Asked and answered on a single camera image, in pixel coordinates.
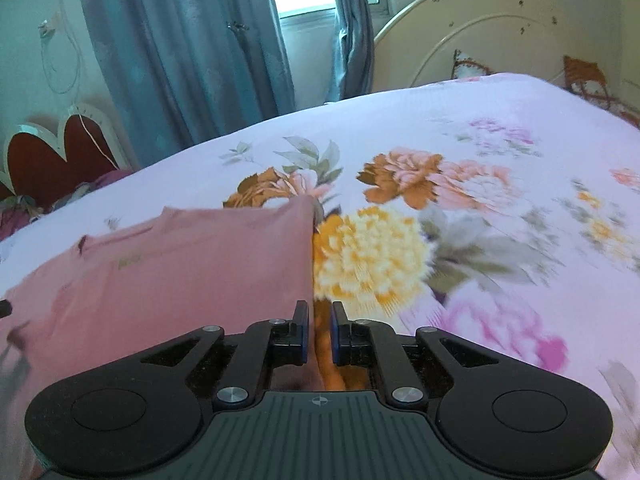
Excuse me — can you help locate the red heart-shaped headboard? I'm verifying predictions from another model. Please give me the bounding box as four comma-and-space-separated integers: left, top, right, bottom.
1, 103, 131, 207

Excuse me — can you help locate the blue tied right curtain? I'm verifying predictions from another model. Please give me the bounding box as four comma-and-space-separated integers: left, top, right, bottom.
328, 0, 374, 102

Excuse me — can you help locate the pile of clothes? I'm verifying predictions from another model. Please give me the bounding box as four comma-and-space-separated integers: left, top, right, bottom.
0, 169, 134, 240

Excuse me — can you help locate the white hanging cable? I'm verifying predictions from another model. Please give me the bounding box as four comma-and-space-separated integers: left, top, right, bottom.
38, 0, 120, 168

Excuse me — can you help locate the white orange patterned pillow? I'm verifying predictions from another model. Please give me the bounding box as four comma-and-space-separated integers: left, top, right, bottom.
451, 49, 494, 79

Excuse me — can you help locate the blue left curtain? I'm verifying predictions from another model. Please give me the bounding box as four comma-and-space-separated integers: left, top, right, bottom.
81, 0, 295, 165

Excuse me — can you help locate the floral pink bed sheet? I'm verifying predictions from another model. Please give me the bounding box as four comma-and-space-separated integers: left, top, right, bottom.
1, 74, 639, 479

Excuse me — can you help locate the pink knit sweater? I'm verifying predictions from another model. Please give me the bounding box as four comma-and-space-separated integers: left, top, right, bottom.
1, 196, 322, 479

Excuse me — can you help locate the cream round headboard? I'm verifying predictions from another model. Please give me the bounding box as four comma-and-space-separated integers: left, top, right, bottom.
371, 0, 597, 92

